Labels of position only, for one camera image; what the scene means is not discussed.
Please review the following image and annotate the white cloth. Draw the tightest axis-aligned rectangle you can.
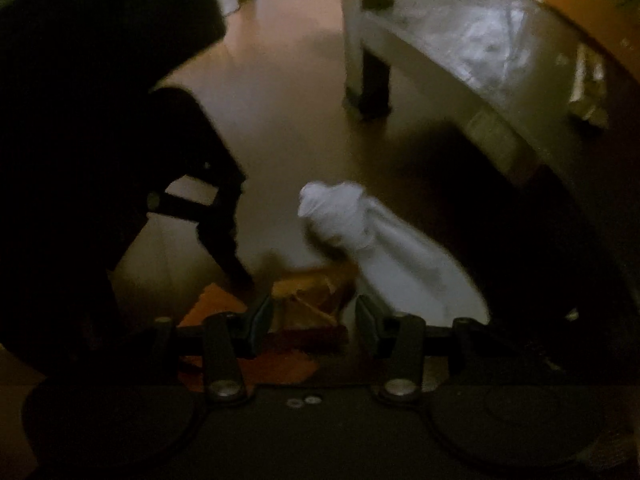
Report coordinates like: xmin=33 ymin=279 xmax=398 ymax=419
xmin=297 ymin=180 xmax=492 ymax=327

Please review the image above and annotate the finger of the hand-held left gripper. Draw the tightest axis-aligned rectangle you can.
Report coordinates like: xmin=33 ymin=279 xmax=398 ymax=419
xmin=149 ymin=87 xmax=255 ymax=290

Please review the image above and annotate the orange wooden board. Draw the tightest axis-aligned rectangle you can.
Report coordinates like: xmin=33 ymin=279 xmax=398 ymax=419
xmin=531 ymin=0 xmax=640 ymax=83

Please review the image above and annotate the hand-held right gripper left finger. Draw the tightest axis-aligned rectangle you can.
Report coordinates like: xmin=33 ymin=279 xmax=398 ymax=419
xmin=151 ymin=293 xmax=276 ymax=402

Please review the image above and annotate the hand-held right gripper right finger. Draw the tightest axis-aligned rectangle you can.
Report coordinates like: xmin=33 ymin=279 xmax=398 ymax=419
xmin=355 ymin=295 xmax=480 ymax=402

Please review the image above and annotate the orange snack wrapper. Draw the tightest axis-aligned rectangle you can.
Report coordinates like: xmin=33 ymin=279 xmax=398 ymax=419
xmin=269 ymin=264 xmax=359 ymax=332

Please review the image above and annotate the orange mesh net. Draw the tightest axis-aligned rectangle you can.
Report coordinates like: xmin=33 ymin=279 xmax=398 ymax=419
xmin=177 ymin=282 xmax=322 ymax=387

